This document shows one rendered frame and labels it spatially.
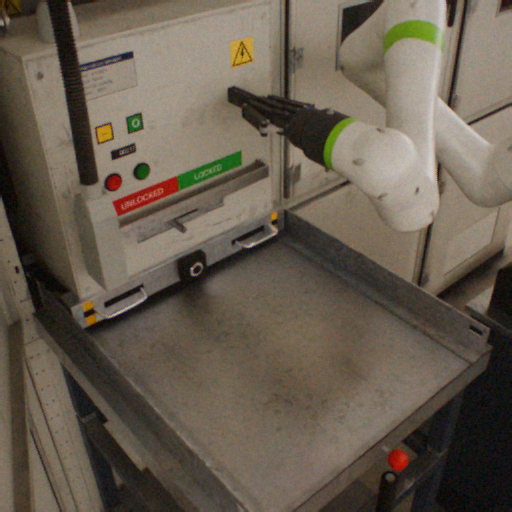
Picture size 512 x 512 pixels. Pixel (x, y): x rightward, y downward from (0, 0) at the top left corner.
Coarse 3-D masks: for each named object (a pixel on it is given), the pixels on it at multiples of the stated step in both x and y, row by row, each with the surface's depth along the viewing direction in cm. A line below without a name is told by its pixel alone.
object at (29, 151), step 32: (128, 0) 118; (160, 0) 117; (192, 0) 117; (224, 0) 116; (256, 0) 115; (0, 32) 103; (32, 32) 102; (96, 32) 102; (128, 32) 101; (0, 64) 100; (0, 96) 107; (0, 128) 115; (32, 128) 100; (32, 160) 107; (32, 192) 115; (32, 224) 124; (64, 256) 115
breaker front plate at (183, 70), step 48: (96, 48) 98; (144, 48) 104; (192, 48) 110; (48, 96) 97; (144, 96) 108; (192, 96) 115; (48, 144) 100; (96, 144) 106; (144, 144) 113; (192, 144) 120; (240, 144) 129; (192, 192) 126; (240, 192) 135; (144, 240) 123; (192, 240) 132; (96, 288) 121
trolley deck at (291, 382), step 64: (256, 256) 143; (128, 320) 126; (192, 320) 126; (256, 320) 125; (320, 320) 125; (384, 320) 125; (192, 384) 112; (256, 384) 112; (320, 384) 112; (384, 384) 111; (448, 384) 111; (256, 448) 101; (320, 448) 101
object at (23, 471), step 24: (0, 288) 121; (0, 312) 119; (0, 336) 113; (0, 360) 108; (24, 360) 117; (0, 384) 103; (24, 384) 111; (0, 408) 99; (24, 408) 108; (0, 432) 95; (24, 432) 104; (0, 456) 91; (24, 456) 100; (0, 480) 88; (24, 480) 97; (0, 504) 84; (24, 504) 94
